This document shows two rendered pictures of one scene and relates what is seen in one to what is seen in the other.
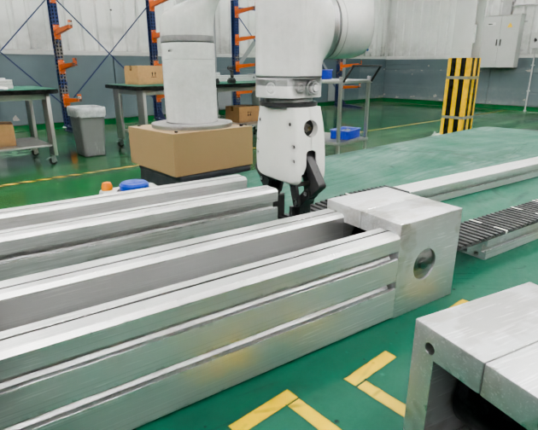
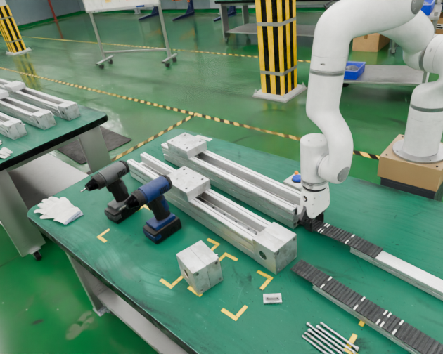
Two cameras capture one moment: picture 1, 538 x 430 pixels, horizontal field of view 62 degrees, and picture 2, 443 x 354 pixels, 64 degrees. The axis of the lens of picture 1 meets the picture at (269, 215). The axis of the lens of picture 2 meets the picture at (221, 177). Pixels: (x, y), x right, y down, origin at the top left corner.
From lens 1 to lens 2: 1.14 m
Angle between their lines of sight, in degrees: 78
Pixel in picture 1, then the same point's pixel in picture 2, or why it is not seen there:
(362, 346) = (238, 254)
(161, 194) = (278, 188)
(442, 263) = (269, 261)
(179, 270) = (230, 209)
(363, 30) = (326, 176)
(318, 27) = (309, 167)
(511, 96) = not seen: outside the picture
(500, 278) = (294, 291)
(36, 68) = not seen: outside the picture
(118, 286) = (221, 204)
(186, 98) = (407, 138)
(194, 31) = (419, 105)
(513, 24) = not seen: outside the picture
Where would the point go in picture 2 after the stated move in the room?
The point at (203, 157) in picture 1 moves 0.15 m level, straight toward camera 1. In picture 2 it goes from (396, 173) to (361, 183)
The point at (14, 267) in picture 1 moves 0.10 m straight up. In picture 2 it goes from (233, 186) to (230, 164)
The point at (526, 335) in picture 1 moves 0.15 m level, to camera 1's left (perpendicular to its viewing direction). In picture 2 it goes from (196, 253) to (193, 221)
